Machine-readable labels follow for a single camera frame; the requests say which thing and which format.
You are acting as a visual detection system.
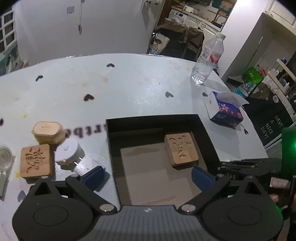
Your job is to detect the white charger adapter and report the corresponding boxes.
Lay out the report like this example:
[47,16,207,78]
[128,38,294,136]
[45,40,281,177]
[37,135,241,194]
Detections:
[73,155,105,176]

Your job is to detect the round white plug device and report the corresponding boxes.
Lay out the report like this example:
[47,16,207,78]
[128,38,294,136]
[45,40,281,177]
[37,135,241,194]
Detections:
[54,138,85,166]

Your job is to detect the wooden carved tile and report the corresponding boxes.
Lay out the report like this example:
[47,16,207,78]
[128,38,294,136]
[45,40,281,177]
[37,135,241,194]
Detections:
[164,133,199,167]
[20,144,53,179]

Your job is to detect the black cardboard box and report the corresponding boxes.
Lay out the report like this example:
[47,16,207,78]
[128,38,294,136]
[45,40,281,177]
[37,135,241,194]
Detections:
[106,114,220,207]

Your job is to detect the beige earbuds case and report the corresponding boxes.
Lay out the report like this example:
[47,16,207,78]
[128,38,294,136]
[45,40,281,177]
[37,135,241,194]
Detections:
[32,121,66,145]

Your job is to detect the clear round lid device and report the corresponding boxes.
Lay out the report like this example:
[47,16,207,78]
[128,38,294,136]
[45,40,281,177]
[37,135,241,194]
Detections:
[0,146,14,171]

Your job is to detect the person right hand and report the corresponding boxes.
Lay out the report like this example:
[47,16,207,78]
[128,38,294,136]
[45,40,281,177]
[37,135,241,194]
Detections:
[269,194,289,209]

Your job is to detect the black welcome sign board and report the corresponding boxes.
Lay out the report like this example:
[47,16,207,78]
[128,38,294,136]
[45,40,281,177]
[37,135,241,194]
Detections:
[243,93,293,146]

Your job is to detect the purple floral tissue box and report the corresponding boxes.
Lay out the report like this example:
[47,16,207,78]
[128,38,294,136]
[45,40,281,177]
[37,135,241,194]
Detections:
[205,91,249,128]

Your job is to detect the green label water bottle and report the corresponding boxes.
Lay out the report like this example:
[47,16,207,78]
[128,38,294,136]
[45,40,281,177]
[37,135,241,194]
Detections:
[234,82,253,98]

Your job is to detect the clear plastic water bottle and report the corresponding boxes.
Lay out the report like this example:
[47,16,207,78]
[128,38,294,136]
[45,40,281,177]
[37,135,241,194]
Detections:
[191,33,226,85]

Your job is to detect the chair with brown jacket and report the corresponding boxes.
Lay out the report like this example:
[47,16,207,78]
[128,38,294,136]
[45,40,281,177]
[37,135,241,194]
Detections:
[153,18,205,62]

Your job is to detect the white tote bag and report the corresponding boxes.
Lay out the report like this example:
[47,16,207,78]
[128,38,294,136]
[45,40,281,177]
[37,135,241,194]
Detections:
[148,33,170,55]

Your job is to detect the white washing machine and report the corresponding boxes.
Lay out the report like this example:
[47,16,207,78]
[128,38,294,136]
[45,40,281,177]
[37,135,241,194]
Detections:
[169,9,188,24]

